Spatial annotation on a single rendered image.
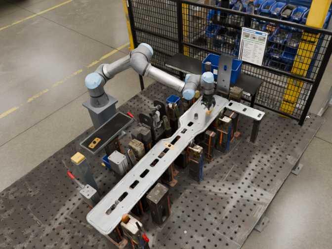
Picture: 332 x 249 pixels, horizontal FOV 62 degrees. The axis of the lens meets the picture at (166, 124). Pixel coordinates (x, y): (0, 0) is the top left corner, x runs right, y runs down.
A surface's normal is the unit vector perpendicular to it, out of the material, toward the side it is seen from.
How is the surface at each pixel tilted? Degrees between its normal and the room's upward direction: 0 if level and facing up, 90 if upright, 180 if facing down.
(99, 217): 0
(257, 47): 90
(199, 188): 0
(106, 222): 0
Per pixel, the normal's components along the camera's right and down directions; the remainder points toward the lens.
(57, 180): -0.07, -0.71
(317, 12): -0.56, 0.57
